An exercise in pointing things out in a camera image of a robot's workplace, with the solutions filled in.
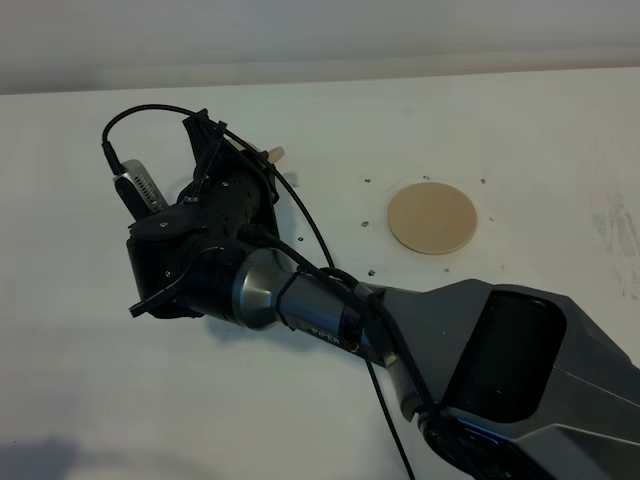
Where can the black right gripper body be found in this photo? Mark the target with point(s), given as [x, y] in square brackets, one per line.
[185, 257]

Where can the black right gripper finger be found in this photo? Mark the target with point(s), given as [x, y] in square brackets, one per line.
[201, 130]

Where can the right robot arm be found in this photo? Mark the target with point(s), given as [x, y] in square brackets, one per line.
[504, 382]

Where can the round beige coaster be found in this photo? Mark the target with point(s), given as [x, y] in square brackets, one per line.
[432, 218]

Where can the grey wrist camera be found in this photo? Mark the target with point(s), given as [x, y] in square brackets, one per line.
[138, 191]

